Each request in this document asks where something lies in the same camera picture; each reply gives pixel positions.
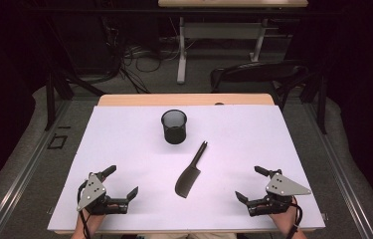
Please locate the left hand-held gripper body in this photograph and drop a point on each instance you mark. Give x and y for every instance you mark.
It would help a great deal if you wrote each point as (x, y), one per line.
(91, 192)

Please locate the black mesh pen cup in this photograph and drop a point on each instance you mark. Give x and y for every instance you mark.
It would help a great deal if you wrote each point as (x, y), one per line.
(174, 131)

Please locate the aluminium floor rail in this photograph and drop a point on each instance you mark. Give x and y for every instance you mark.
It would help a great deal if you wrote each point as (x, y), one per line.
(25, 172)
(343, 179)

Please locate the white table cover sheet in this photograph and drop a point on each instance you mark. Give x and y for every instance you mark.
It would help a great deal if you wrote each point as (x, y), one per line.
(233, 149)

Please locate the black chair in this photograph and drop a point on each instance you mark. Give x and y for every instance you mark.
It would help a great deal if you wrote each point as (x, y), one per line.
(257, 71)

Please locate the black metal stand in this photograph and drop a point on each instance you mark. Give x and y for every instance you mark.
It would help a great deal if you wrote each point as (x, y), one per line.
(50, 99)
(321, 106)

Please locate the person's right hand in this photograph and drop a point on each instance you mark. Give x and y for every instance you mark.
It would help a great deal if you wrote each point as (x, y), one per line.
(284, 219)

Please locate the person's left hand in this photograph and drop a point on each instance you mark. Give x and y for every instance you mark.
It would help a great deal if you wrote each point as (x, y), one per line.
(91, 221)

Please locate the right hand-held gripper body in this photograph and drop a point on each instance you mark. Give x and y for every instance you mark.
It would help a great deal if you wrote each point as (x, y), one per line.
(281, 187)

